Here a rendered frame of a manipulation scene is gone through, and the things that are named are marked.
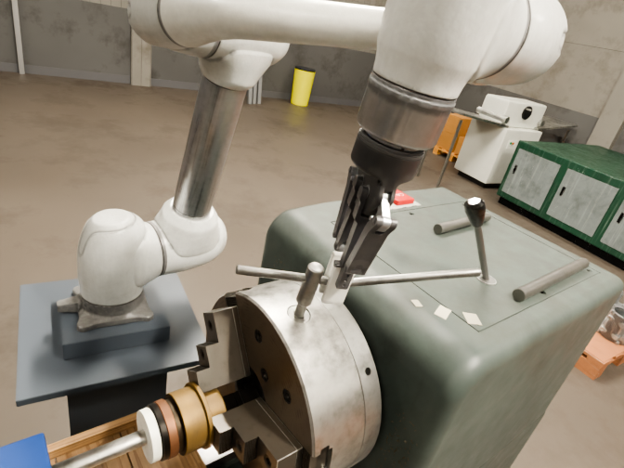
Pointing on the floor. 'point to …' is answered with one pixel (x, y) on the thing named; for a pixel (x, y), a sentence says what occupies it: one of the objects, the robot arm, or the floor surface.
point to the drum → (302, 85)
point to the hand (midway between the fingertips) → (337, 278)
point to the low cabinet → (570, 193)
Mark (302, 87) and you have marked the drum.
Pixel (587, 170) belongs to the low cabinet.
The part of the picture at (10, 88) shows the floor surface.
